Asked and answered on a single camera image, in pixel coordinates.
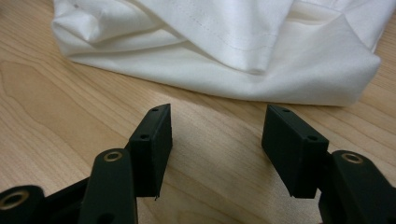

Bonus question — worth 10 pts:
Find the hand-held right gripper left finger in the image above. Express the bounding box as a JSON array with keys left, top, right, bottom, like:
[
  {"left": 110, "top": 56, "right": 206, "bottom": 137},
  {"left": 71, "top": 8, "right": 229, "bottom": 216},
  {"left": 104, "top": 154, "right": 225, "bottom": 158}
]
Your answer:
[{"left": 126, "top": 103, "right": 174, "bottom": 199}]

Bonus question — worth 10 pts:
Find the white T-shirt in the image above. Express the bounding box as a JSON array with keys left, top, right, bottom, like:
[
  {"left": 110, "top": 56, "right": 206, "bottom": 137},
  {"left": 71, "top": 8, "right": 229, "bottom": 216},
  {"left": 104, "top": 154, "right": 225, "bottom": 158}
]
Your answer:
[{"left": 50, "top": 0, "right": 396, "bottom": 107}]

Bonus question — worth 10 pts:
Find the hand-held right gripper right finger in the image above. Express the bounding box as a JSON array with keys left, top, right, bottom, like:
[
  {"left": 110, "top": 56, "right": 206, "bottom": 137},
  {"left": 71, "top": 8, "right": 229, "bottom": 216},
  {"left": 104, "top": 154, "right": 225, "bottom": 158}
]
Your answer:
[{"left": 261, "top": 104, "right": 330, "bottom": 200}]

